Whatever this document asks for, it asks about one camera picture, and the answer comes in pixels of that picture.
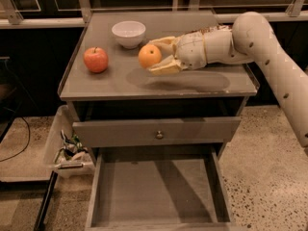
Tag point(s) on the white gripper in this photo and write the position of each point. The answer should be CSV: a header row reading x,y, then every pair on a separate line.
x,y
190,51

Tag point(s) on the orange fruit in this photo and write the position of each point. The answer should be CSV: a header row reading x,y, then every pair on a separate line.
x,y
149,55

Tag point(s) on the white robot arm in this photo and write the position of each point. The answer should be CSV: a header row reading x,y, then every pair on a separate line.
x,y
249,39

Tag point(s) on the grey drawer cabinet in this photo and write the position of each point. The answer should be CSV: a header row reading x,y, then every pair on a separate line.
x,y
127,91

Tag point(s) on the top drawer with knob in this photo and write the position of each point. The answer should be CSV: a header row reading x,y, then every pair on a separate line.
x,y
139,132

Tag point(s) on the open middle drawer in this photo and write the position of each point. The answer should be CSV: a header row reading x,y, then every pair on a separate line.
x,y
159,188

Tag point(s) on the white ceramic bowl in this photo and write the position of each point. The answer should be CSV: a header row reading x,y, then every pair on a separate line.
x,y
129,34

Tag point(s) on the brown chip bag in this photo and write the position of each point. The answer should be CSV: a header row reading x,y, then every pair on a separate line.
x,y
212,29

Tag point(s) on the red apple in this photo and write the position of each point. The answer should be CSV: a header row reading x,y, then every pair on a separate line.
x,y
96,59

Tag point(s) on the metal railing frame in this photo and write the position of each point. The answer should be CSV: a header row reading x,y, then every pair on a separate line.
x,y
17,11

